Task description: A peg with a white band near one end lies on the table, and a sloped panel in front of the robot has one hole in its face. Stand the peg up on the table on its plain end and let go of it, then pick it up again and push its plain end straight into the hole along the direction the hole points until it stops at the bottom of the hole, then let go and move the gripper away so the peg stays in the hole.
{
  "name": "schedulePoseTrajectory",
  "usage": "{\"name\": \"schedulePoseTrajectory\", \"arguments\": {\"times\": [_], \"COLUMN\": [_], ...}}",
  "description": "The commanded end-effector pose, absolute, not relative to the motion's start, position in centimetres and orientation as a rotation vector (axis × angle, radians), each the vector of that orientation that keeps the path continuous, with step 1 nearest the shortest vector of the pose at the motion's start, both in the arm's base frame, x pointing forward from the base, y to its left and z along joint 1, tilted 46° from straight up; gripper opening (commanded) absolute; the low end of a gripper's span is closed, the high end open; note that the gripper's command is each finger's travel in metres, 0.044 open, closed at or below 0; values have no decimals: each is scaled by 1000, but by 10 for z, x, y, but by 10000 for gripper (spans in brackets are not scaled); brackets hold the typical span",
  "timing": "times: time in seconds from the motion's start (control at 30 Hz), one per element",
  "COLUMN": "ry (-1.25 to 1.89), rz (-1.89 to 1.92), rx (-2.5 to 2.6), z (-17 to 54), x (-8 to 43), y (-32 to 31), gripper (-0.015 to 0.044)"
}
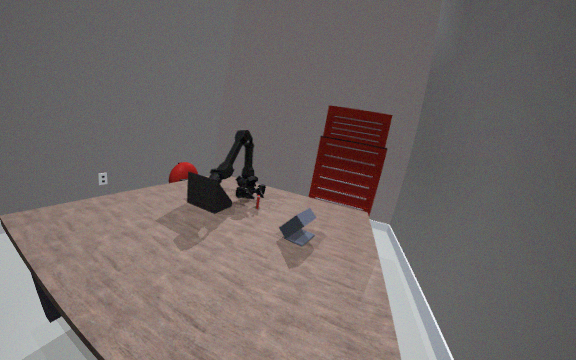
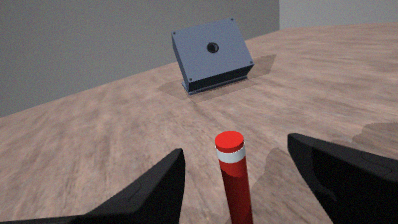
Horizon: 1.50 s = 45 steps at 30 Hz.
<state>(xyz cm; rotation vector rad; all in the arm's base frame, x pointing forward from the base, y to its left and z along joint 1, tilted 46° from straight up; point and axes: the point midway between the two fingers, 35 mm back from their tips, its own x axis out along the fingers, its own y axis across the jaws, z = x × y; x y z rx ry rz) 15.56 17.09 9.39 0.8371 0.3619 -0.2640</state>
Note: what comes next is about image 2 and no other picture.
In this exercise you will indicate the dark grey sloped panel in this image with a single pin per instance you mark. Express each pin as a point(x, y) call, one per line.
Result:
point(211, 55)

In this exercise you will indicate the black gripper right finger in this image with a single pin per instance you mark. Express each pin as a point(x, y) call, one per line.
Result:
point(353, 186)

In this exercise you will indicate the red peg with white band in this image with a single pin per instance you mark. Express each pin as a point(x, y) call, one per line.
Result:
point(230, 149)

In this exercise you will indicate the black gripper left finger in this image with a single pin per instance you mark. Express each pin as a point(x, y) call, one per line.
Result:
point(153, 198)

